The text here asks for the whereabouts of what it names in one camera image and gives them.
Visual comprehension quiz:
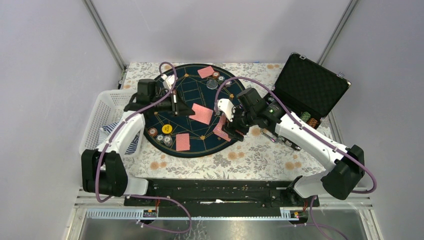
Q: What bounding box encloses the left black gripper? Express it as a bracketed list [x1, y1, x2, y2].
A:
[150, 89, 196, 117]

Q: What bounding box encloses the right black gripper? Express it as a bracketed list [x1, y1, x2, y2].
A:
[221, 103, 257, 142]

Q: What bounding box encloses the red playing card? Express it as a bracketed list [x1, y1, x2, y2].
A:
[197, 65, 215, 79]
[189, 103, 214, 125]
[213, 129, 231, 142]
[175, 133, 191, 152]

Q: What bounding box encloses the yellow dealer button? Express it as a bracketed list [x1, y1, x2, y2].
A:
[161, 124, 173, 135]

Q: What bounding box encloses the red five chip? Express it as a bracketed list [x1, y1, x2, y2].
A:
[147, 127, 158, 137]
[212, 71, 220, 79]

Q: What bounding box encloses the green fifty chip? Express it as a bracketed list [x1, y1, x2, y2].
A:
[217, 75, 225, 83]

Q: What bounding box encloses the red card deck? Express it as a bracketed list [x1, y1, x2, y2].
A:
[213, 114, 227, 133]

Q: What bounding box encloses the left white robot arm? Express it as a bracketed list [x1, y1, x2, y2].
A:
[81, 74, 194, 206]

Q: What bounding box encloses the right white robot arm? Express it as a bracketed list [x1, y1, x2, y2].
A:
[214, 87, 365, 206]

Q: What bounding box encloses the round dark blue poker mat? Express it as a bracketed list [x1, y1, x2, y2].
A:
[143, 63, 235, 158]

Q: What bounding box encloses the clear plastic disc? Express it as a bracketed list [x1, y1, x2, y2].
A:
[206, 79, 219, 90]

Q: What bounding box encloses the floral tablecloth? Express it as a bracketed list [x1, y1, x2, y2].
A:
[123, 62, 324, 181]

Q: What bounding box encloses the green chip row in case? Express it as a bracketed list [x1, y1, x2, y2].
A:
[300, 112, 311, 122]

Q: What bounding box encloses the black chip carrying case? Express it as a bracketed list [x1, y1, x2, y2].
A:
[272, 52, 351, 130]

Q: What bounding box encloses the red chip row in case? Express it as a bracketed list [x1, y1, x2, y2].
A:
[307, 118, 319, 129]

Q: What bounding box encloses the white plastic basket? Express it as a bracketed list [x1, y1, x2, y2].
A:
[78, 90, 146, 158]

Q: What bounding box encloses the striped blue white cloth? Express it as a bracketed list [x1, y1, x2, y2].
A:
[97, 122, 140, 155]

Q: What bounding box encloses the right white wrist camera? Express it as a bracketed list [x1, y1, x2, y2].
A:
[214, 98, 235, 122]

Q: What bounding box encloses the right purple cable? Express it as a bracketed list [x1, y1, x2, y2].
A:
[213, 76, 378, 240]

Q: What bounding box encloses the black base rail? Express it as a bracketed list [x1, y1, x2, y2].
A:
[124, 178, 320, 218]

